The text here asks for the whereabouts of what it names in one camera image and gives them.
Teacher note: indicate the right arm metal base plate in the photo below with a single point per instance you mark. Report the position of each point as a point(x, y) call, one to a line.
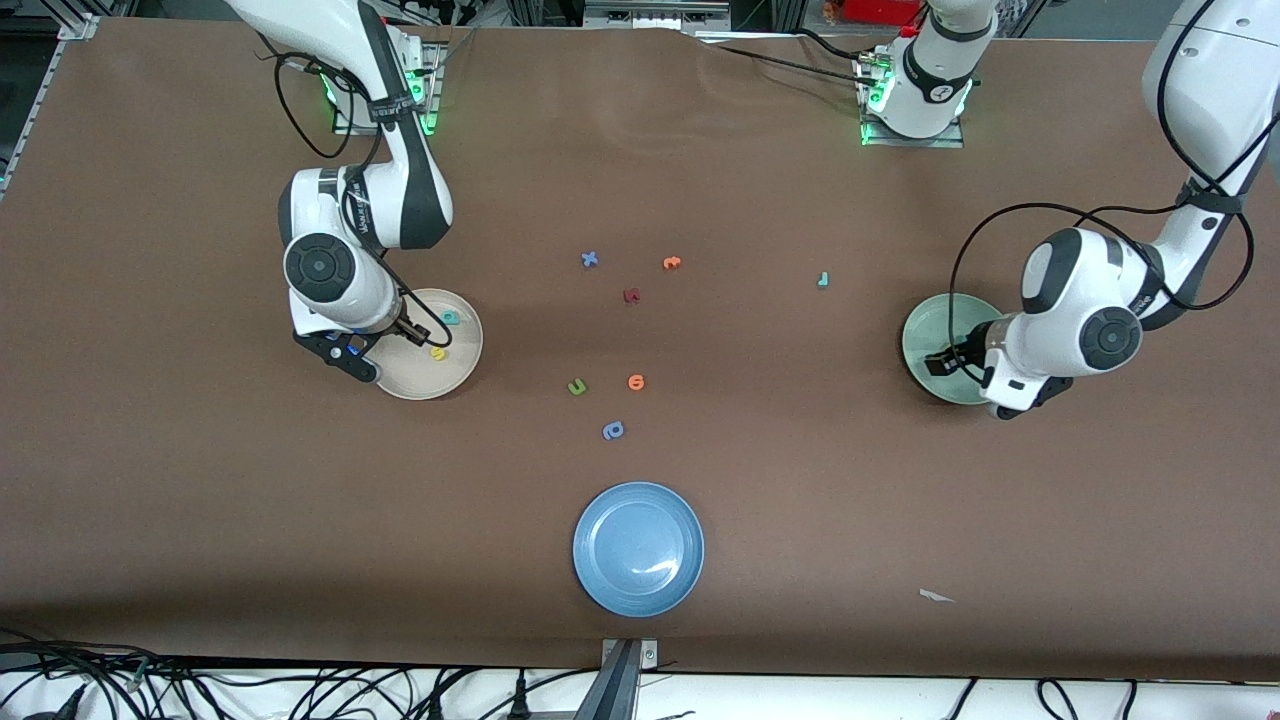
point(434, 120)

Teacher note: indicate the blue round plate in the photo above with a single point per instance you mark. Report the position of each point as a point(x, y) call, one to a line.
point(638, 549)

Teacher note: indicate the red box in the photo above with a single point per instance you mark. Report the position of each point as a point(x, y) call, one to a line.
point(880, 10)

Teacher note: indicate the beige round plate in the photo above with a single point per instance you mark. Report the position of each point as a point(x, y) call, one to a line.
point(450, 372)

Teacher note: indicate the grey metal box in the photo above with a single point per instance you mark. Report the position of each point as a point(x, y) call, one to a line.
point(655, 12)

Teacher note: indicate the aluminium frame profile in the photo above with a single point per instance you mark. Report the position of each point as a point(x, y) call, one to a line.
point(75, 25)

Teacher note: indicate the black plug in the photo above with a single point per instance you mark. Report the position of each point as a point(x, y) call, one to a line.
point(68, 706)
point(520, 700)
point(435, 706)

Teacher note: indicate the blue letter a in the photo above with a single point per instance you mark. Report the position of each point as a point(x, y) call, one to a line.
point(613, 431)

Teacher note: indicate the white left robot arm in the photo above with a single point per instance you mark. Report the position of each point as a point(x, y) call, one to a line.
point(1080, 320)

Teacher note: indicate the green round plate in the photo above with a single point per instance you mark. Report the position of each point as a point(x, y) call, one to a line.
point(925, 340)

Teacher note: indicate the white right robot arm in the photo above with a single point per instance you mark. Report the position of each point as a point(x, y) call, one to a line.
point(330, 270)

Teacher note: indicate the brown table cover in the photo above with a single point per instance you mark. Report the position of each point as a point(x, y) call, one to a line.
point(200, 500)

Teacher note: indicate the aluminium profile bracket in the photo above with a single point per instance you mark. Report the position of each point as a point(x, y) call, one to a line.
point(620, 680)

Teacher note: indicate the white paper scrap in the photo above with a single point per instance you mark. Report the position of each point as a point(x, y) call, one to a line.
point(930, 596)

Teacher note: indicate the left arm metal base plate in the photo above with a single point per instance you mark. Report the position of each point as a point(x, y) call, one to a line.
point(910, 143)

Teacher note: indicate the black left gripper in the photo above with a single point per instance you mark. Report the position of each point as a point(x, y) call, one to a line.
point(962, 355)

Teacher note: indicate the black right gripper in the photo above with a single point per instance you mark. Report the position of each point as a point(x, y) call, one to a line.
point(407, 327)

